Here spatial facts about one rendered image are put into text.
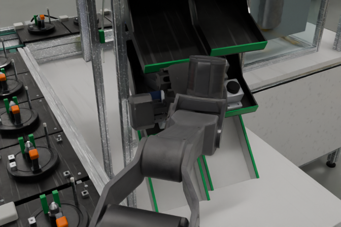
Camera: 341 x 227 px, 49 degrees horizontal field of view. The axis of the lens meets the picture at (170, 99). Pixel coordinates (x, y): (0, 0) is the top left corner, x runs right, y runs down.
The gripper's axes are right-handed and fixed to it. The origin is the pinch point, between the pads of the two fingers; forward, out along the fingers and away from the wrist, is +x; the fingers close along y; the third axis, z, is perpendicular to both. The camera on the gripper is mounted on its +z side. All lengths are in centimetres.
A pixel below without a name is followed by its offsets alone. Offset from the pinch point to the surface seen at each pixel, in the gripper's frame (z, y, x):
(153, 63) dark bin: 7.4, 2.4, 1.4
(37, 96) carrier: -12, 26, 76
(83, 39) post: 2, 2, 121
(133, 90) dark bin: 0.1, 4.7, 11.1
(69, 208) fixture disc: -27.3, 21.9, 15.9
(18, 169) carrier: -22, 33, 34
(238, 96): -3.0, -17.4, 4.0
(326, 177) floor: -100, -137, 108
